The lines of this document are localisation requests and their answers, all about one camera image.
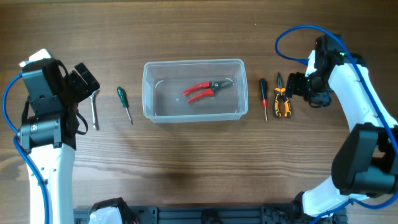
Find orange black needle-nose pliers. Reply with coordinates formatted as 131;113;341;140
272;72;292;119

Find silver socket wrench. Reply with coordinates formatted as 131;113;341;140
90;90;99;131

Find black red screwdriver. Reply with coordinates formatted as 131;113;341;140
259;78;267;121

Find green handled screwdriver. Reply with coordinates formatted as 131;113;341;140
117;86;133;124

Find red handled snips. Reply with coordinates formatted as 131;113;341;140
183;80;234;104

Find clear plastic container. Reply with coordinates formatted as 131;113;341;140
142;59;249;123

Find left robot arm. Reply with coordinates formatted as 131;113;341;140
17;58;100;223

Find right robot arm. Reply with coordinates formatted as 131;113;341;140
285;35;397;219

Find left blue cable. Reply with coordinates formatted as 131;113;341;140
2;70;50;224

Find blue cable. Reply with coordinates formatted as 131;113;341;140
2;70;50;224
274;24;398;224

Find right blue cable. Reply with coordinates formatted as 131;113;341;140
274;24;398;224

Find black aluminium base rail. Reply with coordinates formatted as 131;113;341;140
72;197;348;224

